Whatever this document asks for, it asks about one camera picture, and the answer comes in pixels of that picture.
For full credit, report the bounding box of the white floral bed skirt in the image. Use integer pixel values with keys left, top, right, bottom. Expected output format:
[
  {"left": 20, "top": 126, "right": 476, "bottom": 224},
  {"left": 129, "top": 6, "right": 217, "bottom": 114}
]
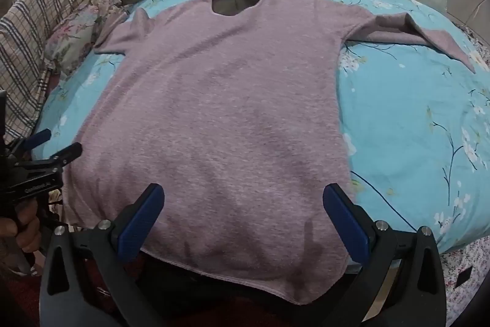
[{"left": 440, "top": 237, "right": 489, "bottom": 326}]

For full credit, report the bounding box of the pink knit sweater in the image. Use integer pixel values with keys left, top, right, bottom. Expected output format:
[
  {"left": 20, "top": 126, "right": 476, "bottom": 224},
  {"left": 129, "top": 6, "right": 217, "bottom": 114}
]
[{"left": 63, "top": 0, "right": 469, "bottom": 305}]

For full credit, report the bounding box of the floral patterned pillow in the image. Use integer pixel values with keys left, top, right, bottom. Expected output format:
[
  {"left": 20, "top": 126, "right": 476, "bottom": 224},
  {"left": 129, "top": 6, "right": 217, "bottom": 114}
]
[{"left": 44, "top": 0, "right": 129, "bottom": 77}]

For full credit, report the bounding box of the light blue floral bedsheet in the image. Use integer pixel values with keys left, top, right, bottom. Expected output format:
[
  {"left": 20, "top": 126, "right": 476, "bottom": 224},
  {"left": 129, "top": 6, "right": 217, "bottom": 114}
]
[{"left": 32, "top": 0, "right": 490, "bottom": 255}]

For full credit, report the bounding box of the person's left hand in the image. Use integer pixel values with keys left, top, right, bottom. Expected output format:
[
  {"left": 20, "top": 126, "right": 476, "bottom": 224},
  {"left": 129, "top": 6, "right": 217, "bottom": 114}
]
[{"left": 1, "top": 199, "right": 42, "bottom": 269}]

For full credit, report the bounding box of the plaid checked blanket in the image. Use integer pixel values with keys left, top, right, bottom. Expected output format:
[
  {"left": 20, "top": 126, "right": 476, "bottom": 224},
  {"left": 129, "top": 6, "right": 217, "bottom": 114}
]
[{"left": 1, "top": 0, "right": 84, "bottom": 141}]

